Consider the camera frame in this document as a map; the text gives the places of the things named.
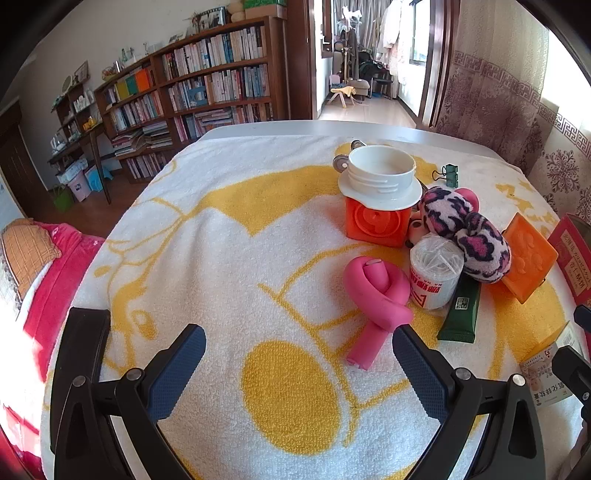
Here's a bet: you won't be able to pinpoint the pink bedding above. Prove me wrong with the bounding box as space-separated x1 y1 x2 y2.
0 219 107 472

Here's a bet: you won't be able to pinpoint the brown wooden door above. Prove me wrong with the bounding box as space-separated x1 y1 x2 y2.
286 0 334 121

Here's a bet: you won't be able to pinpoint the small wooden shelf unit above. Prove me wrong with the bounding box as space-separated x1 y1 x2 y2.
48 78 114 204

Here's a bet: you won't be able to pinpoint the pink foam curler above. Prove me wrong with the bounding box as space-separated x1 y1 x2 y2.
343 256 413 371

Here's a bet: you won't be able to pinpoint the hanging clothes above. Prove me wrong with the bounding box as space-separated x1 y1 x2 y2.
374 0 430 61

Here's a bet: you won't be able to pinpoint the white ointment tube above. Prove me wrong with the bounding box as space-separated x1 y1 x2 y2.
519 320 583 408

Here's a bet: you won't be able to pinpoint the photo frame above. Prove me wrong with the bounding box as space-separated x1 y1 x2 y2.
185 7 227 38

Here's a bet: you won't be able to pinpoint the pink bin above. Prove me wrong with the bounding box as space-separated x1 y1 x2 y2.
67 171 92 201

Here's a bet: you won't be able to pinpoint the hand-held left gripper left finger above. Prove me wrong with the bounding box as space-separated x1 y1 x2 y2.
48 308 207 480

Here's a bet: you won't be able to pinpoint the dark green tube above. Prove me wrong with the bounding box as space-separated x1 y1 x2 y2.
437 276 482 343

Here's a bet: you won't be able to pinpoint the red cardboard box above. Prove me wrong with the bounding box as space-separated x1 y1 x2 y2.
547 213 591 305

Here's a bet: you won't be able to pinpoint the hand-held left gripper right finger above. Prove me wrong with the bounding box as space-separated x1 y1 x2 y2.
392 325 548 480

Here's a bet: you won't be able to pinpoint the orange plastic block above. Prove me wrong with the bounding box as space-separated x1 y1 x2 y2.
345 194 411 250

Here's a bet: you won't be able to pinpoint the patterned brown curtain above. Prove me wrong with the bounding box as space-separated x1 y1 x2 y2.
436 0 591 217

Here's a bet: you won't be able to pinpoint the wooden stool with yellow cloth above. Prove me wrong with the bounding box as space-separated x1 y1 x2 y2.
330 84 356 109

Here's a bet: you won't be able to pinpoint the orange checked pillow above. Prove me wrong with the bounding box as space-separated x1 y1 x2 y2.
0 218 61 301

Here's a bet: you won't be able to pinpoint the yellow white printed blanket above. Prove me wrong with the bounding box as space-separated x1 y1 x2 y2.
41 136 591 480

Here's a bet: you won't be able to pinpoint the white plastic cup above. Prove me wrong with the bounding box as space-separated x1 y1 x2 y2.
338 145 423 210

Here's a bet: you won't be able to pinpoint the dark wooden door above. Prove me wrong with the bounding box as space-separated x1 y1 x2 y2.
0 102 40 217

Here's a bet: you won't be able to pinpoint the green binder clip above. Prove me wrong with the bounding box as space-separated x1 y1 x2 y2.
433 164 461 188

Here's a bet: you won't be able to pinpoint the wooden coat rack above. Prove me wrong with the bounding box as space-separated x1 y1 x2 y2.
335 4 365 86

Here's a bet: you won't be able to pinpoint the green box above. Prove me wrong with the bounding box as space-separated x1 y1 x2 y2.
242 0 287 20

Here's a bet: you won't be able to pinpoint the orange paw print block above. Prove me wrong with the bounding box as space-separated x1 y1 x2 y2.
501 213 559 304

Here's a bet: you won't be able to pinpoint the green bag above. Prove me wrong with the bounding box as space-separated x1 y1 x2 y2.
53 185 75 213

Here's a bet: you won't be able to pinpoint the large wooden bookshelf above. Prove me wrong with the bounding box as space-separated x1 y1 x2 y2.
95 16 289 181

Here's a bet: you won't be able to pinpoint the pink leopard plush toy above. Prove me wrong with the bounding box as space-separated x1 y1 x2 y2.
419 186 512 283

